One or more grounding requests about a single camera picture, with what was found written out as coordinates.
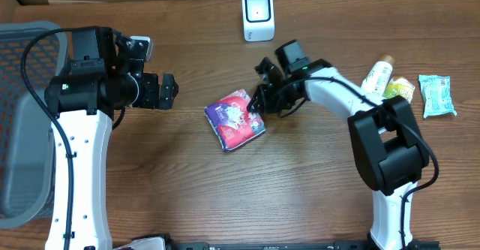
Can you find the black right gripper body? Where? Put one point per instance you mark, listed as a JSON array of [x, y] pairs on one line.
[[283, 97]]

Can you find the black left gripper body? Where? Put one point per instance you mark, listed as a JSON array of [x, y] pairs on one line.
[[148, 91]]

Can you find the purple red snack packet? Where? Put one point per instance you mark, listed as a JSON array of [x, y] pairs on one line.
[[232, 123]]

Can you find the white tube gold cap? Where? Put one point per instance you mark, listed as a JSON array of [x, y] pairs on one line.
[[379, 76]]

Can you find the green juice carton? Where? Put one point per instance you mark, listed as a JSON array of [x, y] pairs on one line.
[[399, 86]]

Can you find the teal white snack packet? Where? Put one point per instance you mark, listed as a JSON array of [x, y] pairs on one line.
[[436, 94]]

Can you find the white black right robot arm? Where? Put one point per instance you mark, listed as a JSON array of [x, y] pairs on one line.
[[387, 145]]

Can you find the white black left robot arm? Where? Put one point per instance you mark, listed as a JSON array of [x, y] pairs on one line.
[[106, 74]]

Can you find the white barcode scanner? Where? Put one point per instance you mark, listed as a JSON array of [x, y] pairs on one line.
[[258, 20]]

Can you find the grey plastic shopping basket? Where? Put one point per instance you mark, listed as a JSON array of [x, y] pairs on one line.
[[27, 143]]

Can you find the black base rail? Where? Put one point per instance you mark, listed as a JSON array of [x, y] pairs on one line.
[[169, 244]]

